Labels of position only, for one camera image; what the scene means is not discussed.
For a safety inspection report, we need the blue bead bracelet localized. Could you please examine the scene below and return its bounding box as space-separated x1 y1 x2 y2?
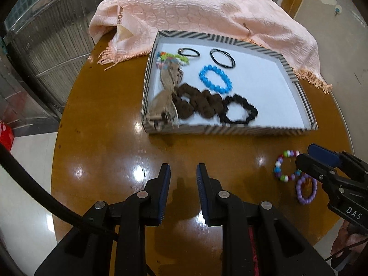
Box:
199 65 233 94

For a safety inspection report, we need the person's right hand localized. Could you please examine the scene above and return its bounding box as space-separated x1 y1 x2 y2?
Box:
331 221 368 271

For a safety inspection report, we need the striped cardboard box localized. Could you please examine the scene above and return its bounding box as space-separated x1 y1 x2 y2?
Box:
141 30 318 135

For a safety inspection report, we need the thin black hair tie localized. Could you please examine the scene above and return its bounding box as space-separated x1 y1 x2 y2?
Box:
210 48 236 69
178 47 200 58

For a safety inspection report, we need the brown scrunchie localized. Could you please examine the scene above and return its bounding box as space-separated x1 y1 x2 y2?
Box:
172 83 202 120
195 89 227 120

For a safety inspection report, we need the beige ribbon hair bow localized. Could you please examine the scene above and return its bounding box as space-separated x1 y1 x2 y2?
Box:
144 63 184 130

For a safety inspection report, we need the black scrunchie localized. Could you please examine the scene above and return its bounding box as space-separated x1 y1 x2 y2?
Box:
220 94 258 125

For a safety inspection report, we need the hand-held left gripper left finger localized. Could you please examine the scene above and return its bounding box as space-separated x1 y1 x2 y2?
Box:
34 163 171 276

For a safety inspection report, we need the black cable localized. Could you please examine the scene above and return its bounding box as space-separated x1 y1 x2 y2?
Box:
0 143 119 240

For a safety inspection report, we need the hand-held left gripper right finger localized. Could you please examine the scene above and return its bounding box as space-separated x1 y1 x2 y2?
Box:
196 163 335 276

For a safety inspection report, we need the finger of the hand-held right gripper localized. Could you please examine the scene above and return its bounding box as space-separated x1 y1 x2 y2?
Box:
307 143 355 170
295 153 341 192

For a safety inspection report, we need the metal door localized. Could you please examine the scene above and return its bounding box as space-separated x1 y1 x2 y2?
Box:
0 0 161 115

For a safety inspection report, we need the red bag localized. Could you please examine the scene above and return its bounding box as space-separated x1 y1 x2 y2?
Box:
0 120 15 151

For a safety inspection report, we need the purple bead bracelet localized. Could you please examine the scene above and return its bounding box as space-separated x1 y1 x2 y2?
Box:
296 175 318 205

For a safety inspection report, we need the pink tasselled cloth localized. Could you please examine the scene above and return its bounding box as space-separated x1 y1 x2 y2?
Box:
89 0 333 95

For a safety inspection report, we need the multicoloured bead bracelet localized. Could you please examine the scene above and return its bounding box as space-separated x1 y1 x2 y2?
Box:
156 51 190 68
273 149 302 183

